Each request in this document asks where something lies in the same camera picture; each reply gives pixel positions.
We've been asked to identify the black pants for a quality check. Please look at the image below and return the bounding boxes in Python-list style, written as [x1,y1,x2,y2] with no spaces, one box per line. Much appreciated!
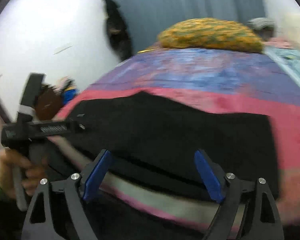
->
[58,92,279,201]

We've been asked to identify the left hand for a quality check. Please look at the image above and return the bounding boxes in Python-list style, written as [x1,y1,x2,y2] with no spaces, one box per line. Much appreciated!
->
[0,148,46,199]

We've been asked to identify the brown wooden cabinet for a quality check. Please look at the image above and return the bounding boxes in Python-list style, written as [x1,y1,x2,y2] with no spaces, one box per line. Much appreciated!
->
[34,85,63,121]

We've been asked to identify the colourful clothes pile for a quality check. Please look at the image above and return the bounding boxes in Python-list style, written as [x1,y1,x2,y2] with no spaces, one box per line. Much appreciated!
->
[55,76,78,106]

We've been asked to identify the black hanging bag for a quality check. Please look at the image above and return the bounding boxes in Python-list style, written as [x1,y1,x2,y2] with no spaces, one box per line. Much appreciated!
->
[103,0,133,61]

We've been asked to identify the pink purple satin bedspread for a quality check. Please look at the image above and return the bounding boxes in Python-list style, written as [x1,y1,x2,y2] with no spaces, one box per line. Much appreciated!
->
[56,48,300,225]

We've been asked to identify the teal floral blanket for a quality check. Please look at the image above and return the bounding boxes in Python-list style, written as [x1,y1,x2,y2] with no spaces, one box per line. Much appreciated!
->
[264,46,300,87]

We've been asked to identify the grey blue curtain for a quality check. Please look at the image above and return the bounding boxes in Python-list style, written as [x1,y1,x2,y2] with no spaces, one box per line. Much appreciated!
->
[114,0,266,53]

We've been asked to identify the green orange floral pillow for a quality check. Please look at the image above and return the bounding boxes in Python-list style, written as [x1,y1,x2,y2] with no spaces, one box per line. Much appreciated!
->
[138,18,264,54]

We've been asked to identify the grey knitted cloth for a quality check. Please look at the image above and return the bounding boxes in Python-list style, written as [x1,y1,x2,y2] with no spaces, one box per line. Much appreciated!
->
[248,17,275,30]

